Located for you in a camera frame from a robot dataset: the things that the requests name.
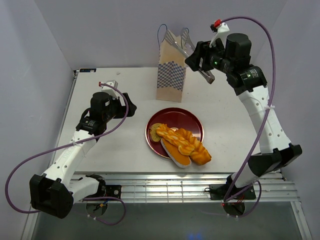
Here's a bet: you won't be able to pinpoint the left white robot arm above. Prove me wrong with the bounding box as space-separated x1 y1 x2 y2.
29 91 137 219

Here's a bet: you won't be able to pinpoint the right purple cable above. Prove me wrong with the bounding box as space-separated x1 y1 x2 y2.
199 16 277 218

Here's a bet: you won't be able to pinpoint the left blue corner label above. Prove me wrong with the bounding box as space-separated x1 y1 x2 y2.
79 68 97 73

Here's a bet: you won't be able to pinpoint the dark red round plate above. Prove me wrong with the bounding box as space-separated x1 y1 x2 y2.
145 107 205 159

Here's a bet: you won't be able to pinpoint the orange flat white-edged bread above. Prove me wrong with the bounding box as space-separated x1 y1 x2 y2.
160 138 192 169

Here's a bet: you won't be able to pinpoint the purple cable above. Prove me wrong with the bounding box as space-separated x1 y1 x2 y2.
4 83 130 226
199 16 277 218

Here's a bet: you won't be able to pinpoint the aluminium rail frame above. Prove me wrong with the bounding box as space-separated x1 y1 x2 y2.
67 66 301 204

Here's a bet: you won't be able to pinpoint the orange iced twisted pastry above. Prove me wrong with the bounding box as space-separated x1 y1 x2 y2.
155 124 195 156

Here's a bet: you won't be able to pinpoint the metal serving tongs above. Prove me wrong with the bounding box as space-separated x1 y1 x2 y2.
164 27 215 84

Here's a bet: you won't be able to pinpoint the blue checkered paper bag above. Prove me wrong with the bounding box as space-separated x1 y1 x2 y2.
156 31 187 103

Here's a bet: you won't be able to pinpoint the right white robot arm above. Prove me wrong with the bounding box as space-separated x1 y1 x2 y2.
185 33 303 199

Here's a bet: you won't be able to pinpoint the right blue corner label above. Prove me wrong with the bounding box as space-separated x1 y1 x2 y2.
227 68 246 74

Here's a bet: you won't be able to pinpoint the blue corner label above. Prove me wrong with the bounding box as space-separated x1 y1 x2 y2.
227 68 246 74
79 68 97 73

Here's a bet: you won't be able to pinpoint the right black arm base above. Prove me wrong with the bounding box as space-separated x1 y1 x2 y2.
204 184 256 200

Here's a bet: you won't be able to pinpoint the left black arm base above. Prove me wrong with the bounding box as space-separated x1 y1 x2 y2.
86 174 122 199

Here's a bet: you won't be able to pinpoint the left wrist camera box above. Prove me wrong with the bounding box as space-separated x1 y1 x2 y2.
98 80 118 98

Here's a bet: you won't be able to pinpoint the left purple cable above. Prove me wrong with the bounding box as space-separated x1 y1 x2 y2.
4 83 130 226

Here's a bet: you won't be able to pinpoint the golden braided loaf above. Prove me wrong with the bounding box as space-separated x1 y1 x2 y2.
175 128 212 165

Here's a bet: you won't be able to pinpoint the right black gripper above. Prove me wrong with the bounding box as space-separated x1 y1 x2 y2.
184 38 233 75

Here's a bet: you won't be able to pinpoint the brown sliced bread piece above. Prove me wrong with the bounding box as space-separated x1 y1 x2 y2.
149 123 162 142

